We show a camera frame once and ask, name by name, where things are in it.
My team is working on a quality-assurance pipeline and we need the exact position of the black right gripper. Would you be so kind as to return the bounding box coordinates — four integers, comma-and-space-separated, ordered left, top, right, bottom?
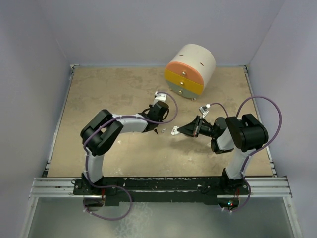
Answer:
178, 115, 217, 138

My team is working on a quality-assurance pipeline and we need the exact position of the white earbud charging case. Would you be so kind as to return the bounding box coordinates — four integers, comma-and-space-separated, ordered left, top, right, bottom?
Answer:
171, 126, 179, 136

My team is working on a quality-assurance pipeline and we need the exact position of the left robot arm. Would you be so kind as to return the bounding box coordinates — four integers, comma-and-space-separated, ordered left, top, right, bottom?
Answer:
80, 101, 169, 194

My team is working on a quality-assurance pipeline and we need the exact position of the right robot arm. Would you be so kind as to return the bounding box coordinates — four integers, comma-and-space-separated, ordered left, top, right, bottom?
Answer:
177, 114, 268, 194

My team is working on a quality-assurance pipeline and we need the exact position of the round white drawer cabinet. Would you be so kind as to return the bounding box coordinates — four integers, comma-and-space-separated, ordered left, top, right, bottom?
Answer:
165, 44, 216, 101

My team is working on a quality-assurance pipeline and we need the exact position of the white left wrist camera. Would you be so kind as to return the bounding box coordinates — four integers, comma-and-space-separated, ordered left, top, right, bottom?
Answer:
153, 91, 167, 104

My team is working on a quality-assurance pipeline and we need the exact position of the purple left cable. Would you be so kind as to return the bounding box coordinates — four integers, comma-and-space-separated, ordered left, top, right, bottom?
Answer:
83, 93, 178, 221

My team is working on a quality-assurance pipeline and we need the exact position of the purple cable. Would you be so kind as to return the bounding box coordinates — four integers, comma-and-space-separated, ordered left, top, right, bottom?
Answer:
83, 93, 178, 221
209, 96, 283, 213

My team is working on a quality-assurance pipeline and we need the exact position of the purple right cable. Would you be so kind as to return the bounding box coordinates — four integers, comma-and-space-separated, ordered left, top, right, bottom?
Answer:
209, 96, 283, 213

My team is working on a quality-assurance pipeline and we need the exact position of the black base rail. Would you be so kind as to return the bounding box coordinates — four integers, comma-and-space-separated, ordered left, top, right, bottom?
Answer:
71, 176, 250, 206

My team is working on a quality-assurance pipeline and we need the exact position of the aluminium frame rail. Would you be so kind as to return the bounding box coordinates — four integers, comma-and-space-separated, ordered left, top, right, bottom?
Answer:
31, 177, 292, 198

